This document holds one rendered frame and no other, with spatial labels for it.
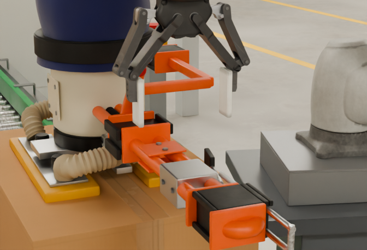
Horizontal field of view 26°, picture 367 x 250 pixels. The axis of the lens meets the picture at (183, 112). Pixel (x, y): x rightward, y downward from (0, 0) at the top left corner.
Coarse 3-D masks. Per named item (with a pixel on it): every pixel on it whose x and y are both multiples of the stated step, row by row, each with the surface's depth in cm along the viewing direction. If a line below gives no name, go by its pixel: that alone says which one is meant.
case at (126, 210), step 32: (0, 160) 159; (0, 192) 146; (32, 192) 142; (128, 192) 142; (160, 192) 142; (0, 224) 151; (32, 224) 129; (64, 224) 129; (96, 224) 129; (128, 224) 129; (160, 224) 131
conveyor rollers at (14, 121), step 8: (0, 96) 361; (0, 104) 352; (8, 104) 347; (0, 112) 336; (8, 112) 337; (16, 112) 338; (0, 120) 326; (8, 120) 328; (16, 120) 329; (0, 128) 318; (8, 128) 319; (16, 128) 313
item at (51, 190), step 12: (12, 144) 164; (24, 144) 161; (24, 156) 155; (36, 156) 154; (24, 168) 153; (36, 168) 149; (48, 168) 147; (36, 180) 143; (48, 180) 141; (72, 180) 141; (84, 180) 142; (48, 192) 137; (60, 192) 138; (72, 192) 139; (84, 192) 139; (96, 192) 140
